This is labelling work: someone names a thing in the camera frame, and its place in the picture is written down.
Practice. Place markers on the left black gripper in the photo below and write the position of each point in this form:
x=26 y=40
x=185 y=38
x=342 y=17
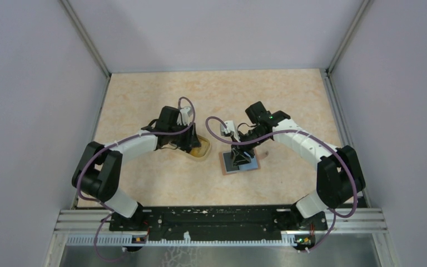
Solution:
x=191 y=139

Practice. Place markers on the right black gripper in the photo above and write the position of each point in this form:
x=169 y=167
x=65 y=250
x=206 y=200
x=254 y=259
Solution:
x=238 y=155

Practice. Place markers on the black credit card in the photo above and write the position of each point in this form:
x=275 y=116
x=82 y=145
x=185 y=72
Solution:
x=229 y=167

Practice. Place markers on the brown leather card holder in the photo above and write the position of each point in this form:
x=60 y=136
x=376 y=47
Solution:
x=245 y=165

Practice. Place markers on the beige oval card tray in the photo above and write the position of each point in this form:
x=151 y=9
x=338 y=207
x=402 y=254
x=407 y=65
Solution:
x=200 y=153

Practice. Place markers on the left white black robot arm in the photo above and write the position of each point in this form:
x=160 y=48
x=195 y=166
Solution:
x=98 y=172

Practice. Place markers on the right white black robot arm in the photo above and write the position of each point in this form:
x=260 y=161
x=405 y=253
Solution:
x=338 y=172

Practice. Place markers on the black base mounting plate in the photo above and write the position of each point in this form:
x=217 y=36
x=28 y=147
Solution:
x=218 y=223

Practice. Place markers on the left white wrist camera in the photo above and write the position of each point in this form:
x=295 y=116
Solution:
x=184 y=117

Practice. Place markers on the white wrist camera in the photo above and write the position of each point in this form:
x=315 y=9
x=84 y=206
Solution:
x=184 y=117
x=229 y=129

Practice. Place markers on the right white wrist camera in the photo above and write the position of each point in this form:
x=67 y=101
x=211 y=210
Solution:
x=229 y=129

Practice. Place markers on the white slotted cable duct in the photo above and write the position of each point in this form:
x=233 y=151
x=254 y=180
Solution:
x=129 y=240

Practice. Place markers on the aluminium frame rail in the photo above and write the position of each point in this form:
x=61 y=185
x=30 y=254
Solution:
x=363 y=221

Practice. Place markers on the left aluminium corner post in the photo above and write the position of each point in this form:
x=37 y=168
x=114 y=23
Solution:
x=84 y=36

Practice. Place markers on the aluminium corner post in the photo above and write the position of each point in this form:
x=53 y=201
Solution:
x=84 y=36
x=349 y=35

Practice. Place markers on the right aluminium corner post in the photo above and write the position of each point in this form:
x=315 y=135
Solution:
x=349 y=35

